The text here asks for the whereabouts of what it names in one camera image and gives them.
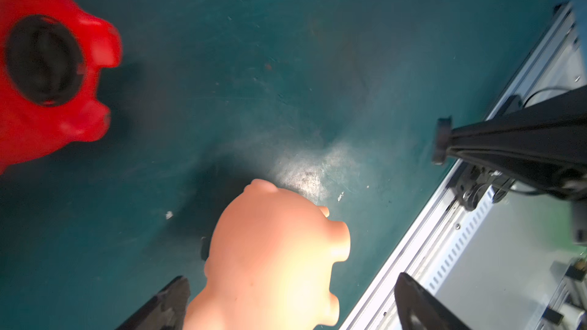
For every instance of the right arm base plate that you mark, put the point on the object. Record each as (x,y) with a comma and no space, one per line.
(471,182)

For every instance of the red piggy bank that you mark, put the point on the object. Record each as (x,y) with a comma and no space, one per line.
(30,131)

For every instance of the black plug front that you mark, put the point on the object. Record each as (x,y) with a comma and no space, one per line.
(442,141)

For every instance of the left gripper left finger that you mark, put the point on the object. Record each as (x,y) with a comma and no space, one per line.
(164,311)

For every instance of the black plug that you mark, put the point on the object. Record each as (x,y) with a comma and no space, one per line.
(442,141)
(44,61)

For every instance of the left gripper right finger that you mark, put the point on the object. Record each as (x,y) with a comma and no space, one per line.
(419,309)

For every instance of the pink piggy bank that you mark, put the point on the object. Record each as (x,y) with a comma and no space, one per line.
(270,264)

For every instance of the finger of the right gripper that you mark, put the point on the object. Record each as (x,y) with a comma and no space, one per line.
(558,123)
(561,177)

